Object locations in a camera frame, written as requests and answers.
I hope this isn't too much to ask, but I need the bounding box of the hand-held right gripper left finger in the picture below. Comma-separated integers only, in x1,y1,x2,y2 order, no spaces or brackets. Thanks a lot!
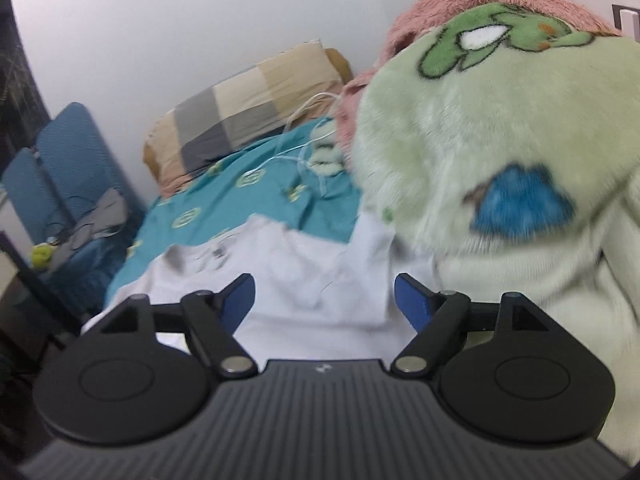
88,273,259,380

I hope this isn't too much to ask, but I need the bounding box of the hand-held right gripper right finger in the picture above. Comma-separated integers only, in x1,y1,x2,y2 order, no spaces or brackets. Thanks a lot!
390,273,555,379

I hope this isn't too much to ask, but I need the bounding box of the white shirt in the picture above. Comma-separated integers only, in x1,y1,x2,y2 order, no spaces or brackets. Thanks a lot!
80,214,436,367

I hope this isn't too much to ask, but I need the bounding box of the teal patterned bed sheet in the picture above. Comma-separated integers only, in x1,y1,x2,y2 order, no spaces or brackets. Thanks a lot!
104,116,368,308

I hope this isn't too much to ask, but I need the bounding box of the grey cloth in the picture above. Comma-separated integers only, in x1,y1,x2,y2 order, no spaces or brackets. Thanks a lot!
44,189,129,273

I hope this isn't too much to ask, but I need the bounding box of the green fleece printed blanket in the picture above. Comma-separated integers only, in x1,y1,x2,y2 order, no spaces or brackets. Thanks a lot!
300,2,640,467

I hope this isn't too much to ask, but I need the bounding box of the checked beige grey pillow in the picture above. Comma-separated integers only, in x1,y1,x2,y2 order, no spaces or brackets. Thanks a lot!
143,40,354,198

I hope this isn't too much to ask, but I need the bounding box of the blue folding chair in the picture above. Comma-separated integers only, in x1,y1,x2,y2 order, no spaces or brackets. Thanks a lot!
2,102,147,317

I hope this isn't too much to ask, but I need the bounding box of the yellow green plush toy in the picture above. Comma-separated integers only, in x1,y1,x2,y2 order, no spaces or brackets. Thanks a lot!
31,243,57,269

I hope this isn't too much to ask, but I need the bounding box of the pink fleece blanket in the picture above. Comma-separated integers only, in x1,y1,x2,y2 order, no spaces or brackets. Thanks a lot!
334,0,623,167

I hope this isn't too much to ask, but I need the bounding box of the white cable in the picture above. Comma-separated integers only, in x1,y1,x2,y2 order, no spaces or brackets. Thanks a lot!
214,92,346,241

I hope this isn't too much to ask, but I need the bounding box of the white wall switch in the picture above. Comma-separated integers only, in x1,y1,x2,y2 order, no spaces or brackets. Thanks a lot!
612,4,640,42

